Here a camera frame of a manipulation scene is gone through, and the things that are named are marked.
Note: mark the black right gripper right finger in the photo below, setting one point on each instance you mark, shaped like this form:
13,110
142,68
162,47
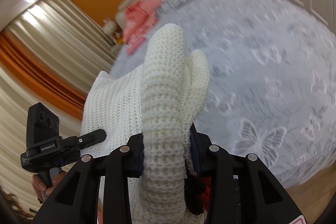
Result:
243,189

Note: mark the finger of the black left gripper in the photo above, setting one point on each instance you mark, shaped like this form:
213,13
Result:
86,140

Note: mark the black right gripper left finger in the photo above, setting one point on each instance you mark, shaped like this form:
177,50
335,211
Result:
76,198

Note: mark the cream knitted sweater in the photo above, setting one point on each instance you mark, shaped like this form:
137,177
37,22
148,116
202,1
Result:
159,99

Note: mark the red and black clothing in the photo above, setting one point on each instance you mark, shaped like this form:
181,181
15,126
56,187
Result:
197,194

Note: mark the person's left hand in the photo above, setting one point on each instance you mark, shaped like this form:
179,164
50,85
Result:
40,188

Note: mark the beige and orange curtain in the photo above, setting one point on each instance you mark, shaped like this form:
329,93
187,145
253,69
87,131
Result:
51,53

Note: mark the grey butterfly bedspread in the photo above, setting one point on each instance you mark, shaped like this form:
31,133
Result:
272,81

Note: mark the pink garment on bed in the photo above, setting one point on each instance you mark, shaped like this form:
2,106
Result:
140,17

